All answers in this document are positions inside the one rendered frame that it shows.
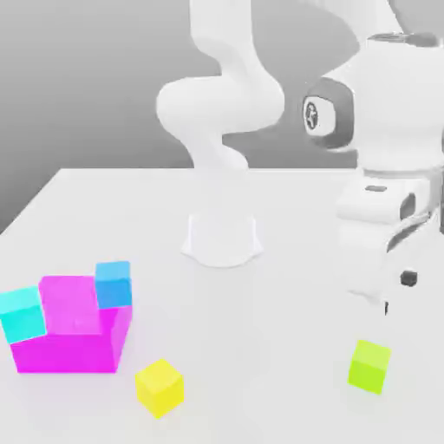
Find small blue cube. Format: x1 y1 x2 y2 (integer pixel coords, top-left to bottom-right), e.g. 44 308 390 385
95 260 134 310

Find small lime green cube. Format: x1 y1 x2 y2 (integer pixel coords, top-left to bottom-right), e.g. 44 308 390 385
347 339 393 396

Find small yellow cube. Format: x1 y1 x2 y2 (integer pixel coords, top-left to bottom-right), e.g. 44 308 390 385
134 357 186 421

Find large magenta box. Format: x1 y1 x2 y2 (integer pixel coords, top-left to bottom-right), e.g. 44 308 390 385
10 275 134 375

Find small cyan cube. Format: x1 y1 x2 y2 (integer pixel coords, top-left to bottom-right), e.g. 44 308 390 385
0 285 49 345

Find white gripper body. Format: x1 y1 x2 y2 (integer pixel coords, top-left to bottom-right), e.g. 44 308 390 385
336 212 444 298

